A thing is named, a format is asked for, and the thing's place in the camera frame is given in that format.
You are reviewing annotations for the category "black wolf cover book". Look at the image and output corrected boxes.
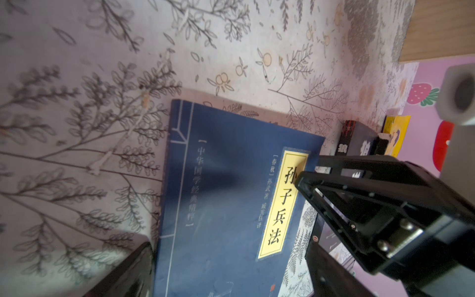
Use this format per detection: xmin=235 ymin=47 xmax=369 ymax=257
xmin=335 ymin=120 xmax=378 ymax=156

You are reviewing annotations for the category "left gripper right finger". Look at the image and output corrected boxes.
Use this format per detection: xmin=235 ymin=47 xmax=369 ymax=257
xmin=306 ymin=241 xmax=374 ymax=297

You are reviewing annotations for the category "wooden two-tier shelf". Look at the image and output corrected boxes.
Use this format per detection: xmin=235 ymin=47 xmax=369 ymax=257
xmin=398 ymin=0 xmax=475 ymax=63

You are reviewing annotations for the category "blue book yellow label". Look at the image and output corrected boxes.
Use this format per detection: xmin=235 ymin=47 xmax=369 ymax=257
xmin=154 ymin=100 xmax=324 ymax=297

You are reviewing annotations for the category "yellow cartoon cover book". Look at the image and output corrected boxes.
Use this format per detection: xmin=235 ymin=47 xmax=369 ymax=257
xmin=382 ymin=116 xmax=411 ymax=157

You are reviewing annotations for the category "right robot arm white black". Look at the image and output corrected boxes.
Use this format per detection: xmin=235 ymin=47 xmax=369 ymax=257
xmin=295 ymin=126 xmax=475 ymax=279

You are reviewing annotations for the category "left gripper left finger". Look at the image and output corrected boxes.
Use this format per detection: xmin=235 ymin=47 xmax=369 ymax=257
xmin=84 ymin=242 xmax=155 ymax=297

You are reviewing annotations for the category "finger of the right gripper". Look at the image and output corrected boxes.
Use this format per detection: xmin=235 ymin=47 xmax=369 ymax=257
xmin=295 ymin=156 xmax=475 ymax=275

